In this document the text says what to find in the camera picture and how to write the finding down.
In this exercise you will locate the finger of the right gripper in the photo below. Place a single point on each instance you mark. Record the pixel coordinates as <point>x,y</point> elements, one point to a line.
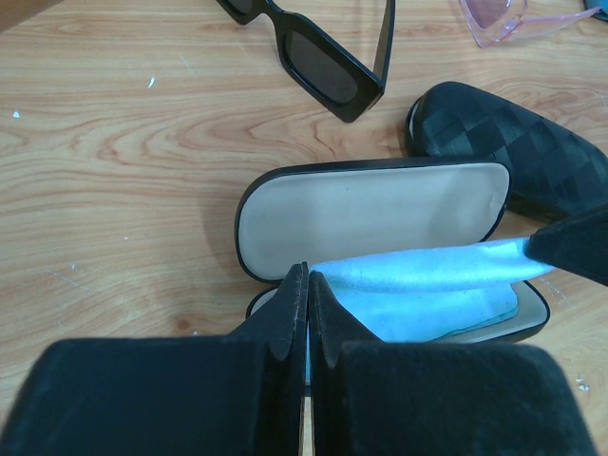
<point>577,245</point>

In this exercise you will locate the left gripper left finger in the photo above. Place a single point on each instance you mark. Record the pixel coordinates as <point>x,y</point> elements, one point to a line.
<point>235,394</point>

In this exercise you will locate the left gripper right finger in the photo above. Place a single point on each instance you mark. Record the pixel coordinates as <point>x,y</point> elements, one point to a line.
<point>372,397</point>

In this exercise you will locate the light blue cloth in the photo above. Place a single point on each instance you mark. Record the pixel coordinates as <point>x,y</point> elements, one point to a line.
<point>422,295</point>

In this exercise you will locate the black sunglasses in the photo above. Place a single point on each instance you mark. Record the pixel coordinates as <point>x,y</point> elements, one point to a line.
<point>318,63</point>

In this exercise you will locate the pink clear glasses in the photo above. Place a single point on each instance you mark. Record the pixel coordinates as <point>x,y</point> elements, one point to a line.
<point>495,22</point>

